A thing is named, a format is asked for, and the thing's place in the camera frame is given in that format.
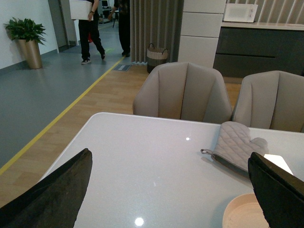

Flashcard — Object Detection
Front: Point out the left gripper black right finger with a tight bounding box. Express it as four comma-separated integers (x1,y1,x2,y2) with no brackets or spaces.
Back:
248,152,304,228

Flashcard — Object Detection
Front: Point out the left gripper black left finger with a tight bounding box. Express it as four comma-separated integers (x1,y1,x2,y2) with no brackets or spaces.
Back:
0,148,92,228

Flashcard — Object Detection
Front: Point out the beige plate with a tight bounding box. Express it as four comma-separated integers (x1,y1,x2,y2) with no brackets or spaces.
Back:
222,193,269,228

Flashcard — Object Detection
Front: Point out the grey quilted oven mitt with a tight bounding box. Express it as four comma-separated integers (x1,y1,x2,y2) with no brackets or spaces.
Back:
201,121,269,176

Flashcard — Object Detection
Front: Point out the beige chair right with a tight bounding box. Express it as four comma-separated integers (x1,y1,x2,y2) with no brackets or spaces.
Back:
232,71,304,133

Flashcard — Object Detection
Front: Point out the beige chair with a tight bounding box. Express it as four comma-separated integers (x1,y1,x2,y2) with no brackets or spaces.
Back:
232,71,304,133
133,62,232,124

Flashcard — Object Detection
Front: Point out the beige chair left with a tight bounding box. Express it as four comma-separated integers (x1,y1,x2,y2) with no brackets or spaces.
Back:
133,62,232,124

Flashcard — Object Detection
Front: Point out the dark kitchen cabinet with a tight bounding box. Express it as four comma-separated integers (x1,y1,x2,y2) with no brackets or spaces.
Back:
213,22,304,78

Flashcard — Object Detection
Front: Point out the potted green plant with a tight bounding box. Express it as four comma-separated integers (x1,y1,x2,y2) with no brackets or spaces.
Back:
4,17,46,69

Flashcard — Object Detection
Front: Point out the person carrying white box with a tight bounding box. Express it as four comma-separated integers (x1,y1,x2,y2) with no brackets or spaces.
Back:
78,0,105,65

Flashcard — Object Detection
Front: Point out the woven laundry basket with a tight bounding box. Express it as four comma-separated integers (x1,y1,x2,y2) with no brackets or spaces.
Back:
146,43,169,73

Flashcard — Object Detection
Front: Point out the white microwave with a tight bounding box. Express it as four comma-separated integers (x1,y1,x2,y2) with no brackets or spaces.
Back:
223,3,258,23

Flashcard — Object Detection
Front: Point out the white pillar cabinet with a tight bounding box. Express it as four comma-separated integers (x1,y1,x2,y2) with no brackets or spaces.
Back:
178,0,226,68

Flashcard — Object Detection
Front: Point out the person in black clothes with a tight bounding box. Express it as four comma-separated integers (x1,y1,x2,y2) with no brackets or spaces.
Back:
108,0,131,57

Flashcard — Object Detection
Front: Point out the grey curtain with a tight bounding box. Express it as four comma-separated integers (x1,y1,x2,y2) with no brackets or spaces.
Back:
130,0,184,62

